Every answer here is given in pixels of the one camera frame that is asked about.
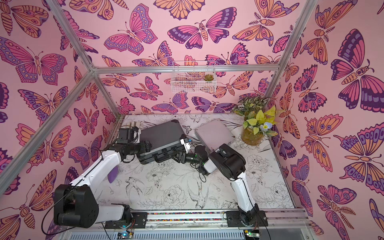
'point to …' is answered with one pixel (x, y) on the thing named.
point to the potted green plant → (260, 117)
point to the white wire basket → (193, 77)
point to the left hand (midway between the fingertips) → (147, 144)
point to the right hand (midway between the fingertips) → (172, 155)
